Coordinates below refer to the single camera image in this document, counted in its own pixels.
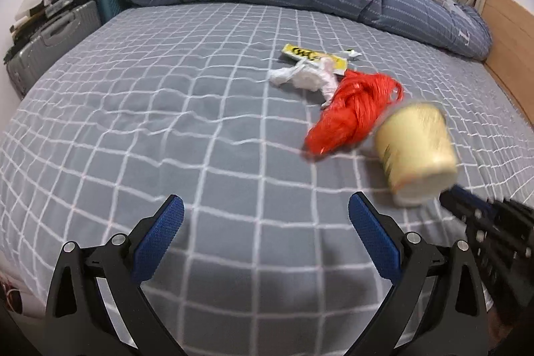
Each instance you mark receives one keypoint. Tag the grey suitcase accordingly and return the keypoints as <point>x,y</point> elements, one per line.
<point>54,39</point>

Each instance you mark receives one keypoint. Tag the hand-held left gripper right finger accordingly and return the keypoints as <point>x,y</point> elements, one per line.
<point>375,243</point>

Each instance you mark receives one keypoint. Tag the wooden bed frame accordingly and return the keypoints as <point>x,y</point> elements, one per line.
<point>513,30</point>

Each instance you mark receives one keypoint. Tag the grey checked bed sheet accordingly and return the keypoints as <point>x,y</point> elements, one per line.
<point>167,130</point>

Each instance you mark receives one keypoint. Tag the yellow packet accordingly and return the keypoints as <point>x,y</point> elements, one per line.
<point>304,55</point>

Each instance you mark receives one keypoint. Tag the small white green wrapper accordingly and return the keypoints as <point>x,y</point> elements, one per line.
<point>351,54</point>

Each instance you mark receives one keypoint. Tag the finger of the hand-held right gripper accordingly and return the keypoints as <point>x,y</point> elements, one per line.
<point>469,203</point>

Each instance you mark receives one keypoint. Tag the red plastic bag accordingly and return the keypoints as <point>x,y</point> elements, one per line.
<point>350,110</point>

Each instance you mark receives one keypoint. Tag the gold paper cup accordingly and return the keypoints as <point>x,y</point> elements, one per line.
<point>417,147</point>

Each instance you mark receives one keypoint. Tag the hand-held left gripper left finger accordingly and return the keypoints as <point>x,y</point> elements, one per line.
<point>160,243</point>

